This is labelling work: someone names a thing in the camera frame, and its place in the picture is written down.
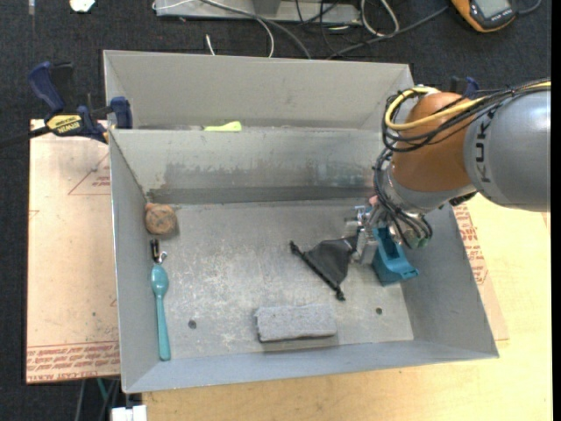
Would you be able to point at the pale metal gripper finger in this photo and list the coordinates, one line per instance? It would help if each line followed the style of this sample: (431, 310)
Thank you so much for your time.
(356, 257)
(351, 225)

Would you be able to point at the black triangular scraper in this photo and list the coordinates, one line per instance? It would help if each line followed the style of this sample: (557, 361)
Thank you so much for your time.
(329, 259)

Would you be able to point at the grey sponge block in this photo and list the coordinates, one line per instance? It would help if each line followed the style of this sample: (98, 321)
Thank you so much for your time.
(296, 322)

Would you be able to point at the grey metal bin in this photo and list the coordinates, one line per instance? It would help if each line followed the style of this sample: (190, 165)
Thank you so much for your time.
(245, 252)

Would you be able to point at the yellow-green flat thing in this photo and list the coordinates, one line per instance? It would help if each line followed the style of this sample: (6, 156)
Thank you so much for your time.
(223, 126)

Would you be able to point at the brown round ball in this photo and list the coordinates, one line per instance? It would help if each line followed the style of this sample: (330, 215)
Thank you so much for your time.
(161, 220)

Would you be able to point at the teal plastic spoon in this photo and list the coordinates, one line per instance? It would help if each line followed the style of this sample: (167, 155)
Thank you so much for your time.
(160, 281)

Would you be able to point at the small black clip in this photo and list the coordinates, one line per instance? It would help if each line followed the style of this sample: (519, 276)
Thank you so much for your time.
(154, 249)

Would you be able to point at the brown cardboard board red print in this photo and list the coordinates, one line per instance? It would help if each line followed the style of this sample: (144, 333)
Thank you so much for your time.
(70, 257)

